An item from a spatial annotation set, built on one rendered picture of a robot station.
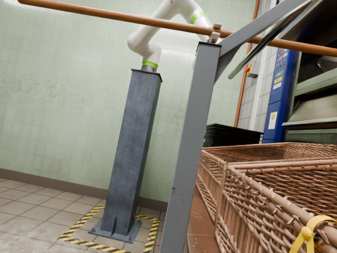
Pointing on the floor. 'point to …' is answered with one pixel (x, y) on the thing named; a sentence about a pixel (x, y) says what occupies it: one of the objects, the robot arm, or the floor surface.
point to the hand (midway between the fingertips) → (215, 33)
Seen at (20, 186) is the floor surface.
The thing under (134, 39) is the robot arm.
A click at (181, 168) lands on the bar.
